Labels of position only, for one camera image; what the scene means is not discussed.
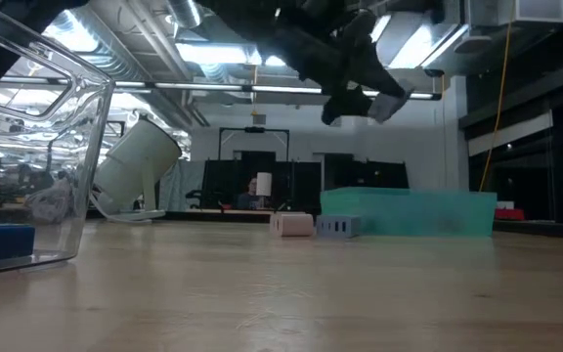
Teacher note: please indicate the green translucent plastic bin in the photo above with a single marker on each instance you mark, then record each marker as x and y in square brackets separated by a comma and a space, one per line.
[433, 212]

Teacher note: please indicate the black partition panels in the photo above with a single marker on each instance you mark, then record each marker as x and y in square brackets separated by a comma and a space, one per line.
[301, 181]

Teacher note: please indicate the white cylinder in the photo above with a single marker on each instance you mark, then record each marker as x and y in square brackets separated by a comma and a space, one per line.
[264, 184]

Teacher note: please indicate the black aluminium frame rail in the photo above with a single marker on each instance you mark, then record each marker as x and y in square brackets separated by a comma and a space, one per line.
[545, 230]

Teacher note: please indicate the silver ceiling duct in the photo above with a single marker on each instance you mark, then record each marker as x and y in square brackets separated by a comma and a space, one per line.
[184, 12]

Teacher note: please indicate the white ceiling box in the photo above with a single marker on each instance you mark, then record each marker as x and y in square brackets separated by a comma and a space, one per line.
[540, 11]

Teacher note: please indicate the clear plastic bin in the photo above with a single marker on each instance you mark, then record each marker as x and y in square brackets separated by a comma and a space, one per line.
[86, 195]

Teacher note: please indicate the black cabinets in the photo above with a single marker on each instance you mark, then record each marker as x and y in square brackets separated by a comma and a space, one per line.
[364, 173]

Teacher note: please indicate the small white box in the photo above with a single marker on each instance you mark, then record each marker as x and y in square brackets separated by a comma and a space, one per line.
[505, 205]

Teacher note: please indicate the black metal stand frame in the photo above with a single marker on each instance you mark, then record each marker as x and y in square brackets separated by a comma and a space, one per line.
[254, 129]

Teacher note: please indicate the long ceiling tube light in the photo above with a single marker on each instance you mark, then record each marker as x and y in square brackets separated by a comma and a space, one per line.
[203, 86]

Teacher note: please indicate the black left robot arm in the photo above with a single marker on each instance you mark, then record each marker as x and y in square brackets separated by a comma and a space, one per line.
[262, 24]

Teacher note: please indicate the person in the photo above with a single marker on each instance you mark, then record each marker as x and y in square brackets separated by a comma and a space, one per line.
[249, 200]

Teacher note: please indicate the blue digital clock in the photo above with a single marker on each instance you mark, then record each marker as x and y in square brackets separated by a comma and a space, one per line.
[0, 244]

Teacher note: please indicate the grey cloth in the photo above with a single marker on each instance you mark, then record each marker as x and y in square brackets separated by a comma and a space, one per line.
[179, 186]

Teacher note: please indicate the pink USB wall charger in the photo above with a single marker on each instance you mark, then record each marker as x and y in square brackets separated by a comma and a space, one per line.
[293, 226]

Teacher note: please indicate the red flat box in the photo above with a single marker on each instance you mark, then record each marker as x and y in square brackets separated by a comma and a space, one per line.
[508, 214]

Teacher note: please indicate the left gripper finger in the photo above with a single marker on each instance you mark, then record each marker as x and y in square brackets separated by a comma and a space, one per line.
[345, 107]
[379, 78]

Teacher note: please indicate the white desk lamp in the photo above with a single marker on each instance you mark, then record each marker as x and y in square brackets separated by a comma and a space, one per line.
[135, 156]

